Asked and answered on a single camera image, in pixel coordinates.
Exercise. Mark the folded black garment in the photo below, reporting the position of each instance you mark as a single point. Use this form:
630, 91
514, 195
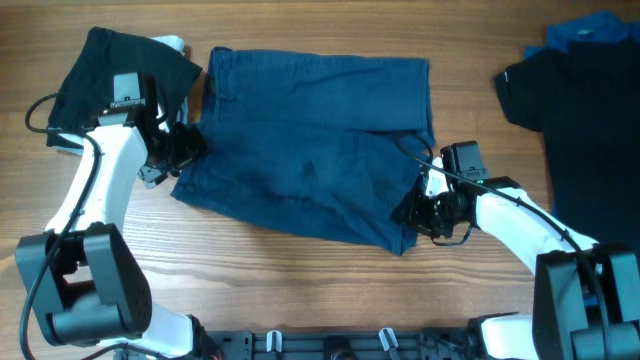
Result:
88, 88

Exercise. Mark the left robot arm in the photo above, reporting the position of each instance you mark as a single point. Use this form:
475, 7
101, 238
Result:
84, 286

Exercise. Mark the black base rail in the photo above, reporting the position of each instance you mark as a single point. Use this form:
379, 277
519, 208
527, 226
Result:
445, 343

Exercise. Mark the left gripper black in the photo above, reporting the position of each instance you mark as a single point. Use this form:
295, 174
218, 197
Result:
191, 147

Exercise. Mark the right white rail clip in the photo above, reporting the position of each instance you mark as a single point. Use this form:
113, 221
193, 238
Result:
388, 339

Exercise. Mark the blue polo shirt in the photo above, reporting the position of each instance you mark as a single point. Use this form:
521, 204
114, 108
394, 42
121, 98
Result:
600, 27

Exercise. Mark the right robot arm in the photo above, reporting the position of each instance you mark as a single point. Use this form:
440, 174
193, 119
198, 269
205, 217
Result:
586, 294

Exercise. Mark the black t-shirt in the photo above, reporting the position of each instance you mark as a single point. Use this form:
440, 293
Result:
585, 103

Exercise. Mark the white rail clip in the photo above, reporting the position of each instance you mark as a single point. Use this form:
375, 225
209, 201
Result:
388, 339
274, 342

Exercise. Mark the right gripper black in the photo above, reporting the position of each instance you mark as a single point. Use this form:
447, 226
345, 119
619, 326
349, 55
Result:
413, 214

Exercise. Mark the left white rail clip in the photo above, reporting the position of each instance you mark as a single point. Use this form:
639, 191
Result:
274, 342

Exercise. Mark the blue denim shorts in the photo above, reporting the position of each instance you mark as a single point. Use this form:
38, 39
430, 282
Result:
313, 145

